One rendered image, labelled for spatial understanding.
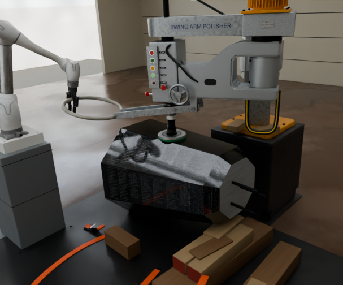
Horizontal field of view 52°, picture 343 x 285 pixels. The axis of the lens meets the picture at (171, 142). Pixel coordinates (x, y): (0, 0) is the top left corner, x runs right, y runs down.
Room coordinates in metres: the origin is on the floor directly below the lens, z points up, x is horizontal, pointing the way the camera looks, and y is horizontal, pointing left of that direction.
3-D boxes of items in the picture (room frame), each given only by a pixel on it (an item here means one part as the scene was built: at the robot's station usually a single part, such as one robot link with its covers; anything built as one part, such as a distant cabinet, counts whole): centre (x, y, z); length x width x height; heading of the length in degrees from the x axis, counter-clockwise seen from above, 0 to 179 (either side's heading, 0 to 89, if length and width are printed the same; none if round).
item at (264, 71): (2.31, -0.63, 1.34); 0.19 x 0.19 x 0.20
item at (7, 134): (2.58, 1.21, 0.91); 0.22 x 0.18 x 0.06; 50
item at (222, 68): (2.38, -0.37, 1.30); 0.74 x 0.23 x 0.49; 70
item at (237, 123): (2.80, -0.56, 0.81); 0.20 x 0.10 x 0.05; 144
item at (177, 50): (2.50, -0.08, 1.32); 0.36 x 0.22 x 0.45; 70
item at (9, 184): (2.60, 1.23, 0.40); 0.50 x 0.50 x 0.80; 47
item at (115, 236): (2.28, 0.42, 0.07); 0.30 x 0.12 x 0.12; 44
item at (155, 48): (2.45, 0.10, 1.37); 0.08 x 0.03 x 0.28; 70
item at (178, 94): (2.38, -0.08, 1.20); 0.15 x 0.10 x 0.15; 70
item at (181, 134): (2.53, -0.01, 0.85); 0.21 x 0.21 x 0.01
